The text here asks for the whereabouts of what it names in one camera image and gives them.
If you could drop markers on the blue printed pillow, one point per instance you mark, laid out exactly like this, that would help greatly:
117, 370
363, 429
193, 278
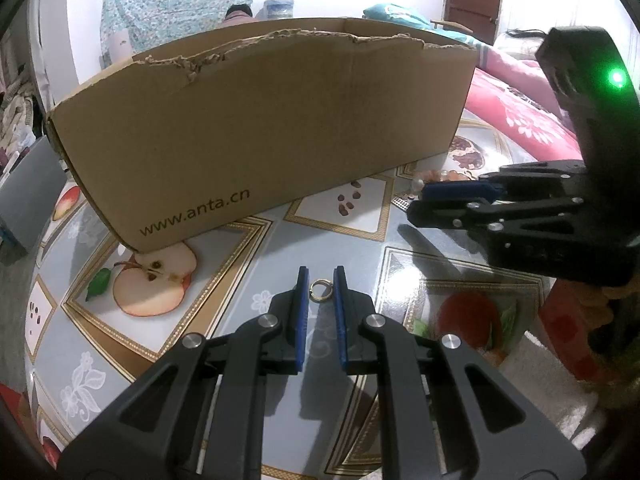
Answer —
395, 11

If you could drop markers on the teal patterned wall cloth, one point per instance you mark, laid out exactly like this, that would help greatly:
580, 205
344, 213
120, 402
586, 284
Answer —
165, 5

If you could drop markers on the fruit print mat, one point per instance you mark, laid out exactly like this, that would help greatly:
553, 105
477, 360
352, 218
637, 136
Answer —
350, 255

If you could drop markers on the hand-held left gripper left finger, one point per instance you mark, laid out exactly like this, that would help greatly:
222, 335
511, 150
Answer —
300, 320

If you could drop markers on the brown wooden door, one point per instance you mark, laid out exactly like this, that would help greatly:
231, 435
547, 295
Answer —
472, 5

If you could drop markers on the brown cardboard box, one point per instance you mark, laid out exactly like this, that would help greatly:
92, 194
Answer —
250, 135

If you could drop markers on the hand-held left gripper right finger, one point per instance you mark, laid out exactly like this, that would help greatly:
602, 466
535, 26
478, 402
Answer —
341, 320

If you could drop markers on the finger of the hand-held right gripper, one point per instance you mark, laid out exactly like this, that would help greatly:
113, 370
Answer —
460, 190
435, 215

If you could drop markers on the blue water jug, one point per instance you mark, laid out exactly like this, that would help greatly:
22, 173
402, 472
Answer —
278, 9

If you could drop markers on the heap of clothes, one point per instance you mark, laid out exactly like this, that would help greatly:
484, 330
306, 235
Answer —
15, 110

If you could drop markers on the grey box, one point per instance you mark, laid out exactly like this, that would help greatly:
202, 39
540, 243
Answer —
27, 195

